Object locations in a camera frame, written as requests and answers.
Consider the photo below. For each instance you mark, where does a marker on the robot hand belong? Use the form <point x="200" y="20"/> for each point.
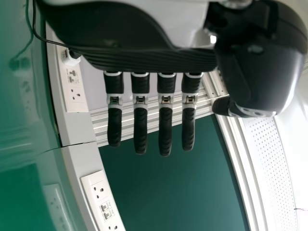
<point x="144" y="36"/>

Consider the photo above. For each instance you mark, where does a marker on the white-and-orange plug adapter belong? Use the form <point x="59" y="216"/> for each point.
<point x="69" y="62"/>

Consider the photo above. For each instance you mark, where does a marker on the white socket strip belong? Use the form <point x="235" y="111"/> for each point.
<point x="74" y="96"/>
<point x="96" y="192"/>

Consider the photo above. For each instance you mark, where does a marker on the ribbed aluminium rail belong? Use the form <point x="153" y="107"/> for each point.
<point x="127" y="122"/>

